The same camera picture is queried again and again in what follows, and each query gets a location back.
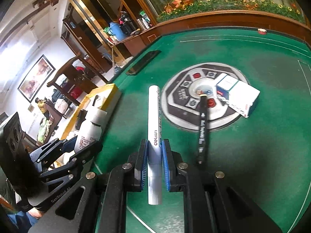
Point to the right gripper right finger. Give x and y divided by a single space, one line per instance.
212 203

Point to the black thermos flask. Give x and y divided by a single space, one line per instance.
126 23

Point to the blue thermos jug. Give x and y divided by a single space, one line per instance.
116 31

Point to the white marker pen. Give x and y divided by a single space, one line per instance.
154 147

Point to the playing card box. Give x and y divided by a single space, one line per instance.
238 95

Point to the white pill bottle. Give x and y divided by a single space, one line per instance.
90 129

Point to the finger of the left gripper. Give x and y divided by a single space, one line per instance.
43 157
76 161

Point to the wooden armchair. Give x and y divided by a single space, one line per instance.
75 77

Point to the yellow rimmed white tray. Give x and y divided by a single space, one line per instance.
104 98

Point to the black phone on table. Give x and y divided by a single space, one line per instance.
141 63

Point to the framed wall picture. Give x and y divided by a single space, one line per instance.
35 78

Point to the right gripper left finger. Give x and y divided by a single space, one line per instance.
97 203

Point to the long black pen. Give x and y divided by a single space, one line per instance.
203 127

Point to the red mahjong tile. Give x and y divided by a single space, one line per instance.
261 31

